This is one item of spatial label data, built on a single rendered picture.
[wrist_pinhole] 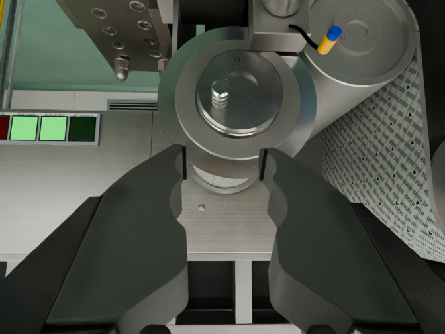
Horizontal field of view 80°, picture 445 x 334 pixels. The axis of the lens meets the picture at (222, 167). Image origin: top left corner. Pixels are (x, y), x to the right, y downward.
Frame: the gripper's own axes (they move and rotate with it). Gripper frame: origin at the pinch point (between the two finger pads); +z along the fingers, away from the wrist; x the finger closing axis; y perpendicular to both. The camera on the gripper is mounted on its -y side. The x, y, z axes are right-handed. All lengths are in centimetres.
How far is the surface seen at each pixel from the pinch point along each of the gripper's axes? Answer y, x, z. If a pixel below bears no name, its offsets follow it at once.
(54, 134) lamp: 20, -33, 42
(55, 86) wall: 83, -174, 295
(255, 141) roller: 4.6, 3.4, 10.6
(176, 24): -3.7, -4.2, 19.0
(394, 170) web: 8.9, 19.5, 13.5
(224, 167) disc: 6.7, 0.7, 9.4
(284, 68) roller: -0.8, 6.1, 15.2
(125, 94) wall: 88, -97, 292
